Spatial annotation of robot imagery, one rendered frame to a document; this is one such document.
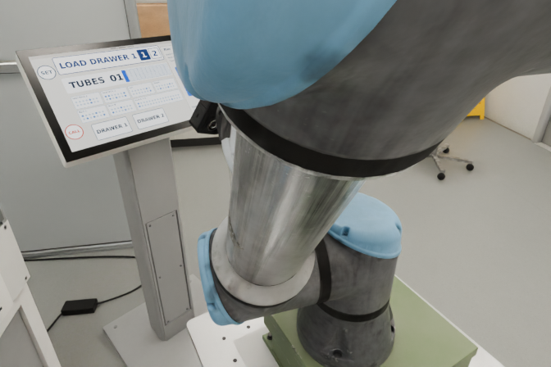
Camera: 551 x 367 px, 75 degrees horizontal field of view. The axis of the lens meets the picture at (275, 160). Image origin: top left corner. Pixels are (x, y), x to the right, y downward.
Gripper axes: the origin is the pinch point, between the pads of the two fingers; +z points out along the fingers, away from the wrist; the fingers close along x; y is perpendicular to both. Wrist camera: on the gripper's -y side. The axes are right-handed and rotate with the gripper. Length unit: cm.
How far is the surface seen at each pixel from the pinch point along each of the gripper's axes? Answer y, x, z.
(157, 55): -47, 32, -57
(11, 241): -55, -11, -10
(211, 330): -32.0, 9.5, 18.7
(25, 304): -63, -8, 2
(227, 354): -27.8, 8.0, 22.8
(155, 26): -165, 151, -189
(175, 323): -110, 56, 25
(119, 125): -53, 17, -35
